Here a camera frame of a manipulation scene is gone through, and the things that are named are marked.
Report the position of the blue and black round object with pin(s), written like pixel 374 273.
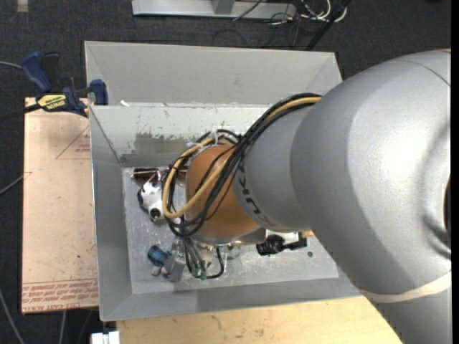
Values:
pixel 157 254

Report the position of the grey metal bin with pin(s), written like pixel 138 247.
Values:
pixel 215 81

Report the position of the red-brown sunglasses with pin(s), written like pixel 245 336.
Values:
pixel 143 175

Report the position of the clear glass thing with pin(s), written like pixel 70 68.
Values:
pixel 234 254

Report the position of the white and black toy animal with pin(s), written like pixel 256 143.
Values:
pixel 152 199

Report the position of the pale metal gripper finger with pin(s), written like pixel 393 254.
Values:
pixel 165 272
pixel 156 271

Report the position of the brown cardboard board, red print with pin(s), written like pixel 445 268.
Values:
pixel 57 206

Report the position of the black cylinder on white bracket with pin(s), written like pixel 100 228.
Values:
pixel 272 245

